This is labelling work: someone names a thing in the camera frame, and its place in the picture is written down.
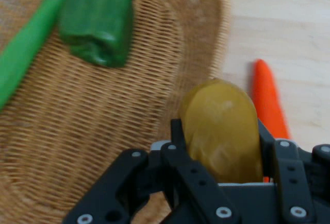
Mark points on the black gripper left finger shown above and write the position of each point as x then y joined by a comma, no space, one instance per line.
154,185

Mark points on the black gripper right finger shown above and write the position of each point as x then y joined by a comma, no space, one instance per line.
288,172

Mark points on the yellow-brown toy potato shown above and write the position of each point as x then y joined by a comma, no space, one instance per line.
221,134

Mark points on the orange toy carrot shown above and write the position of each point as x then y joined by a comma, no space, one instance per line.
268,100

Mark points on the round woven wicker basket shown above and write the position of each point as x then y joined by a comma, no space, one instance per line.
103,121

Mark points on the green toy bell pepper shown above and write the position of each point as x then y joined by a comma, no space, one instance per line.
99,20

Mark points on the long green toy vegetable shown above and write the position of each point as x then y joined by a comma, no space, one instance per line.
28,41

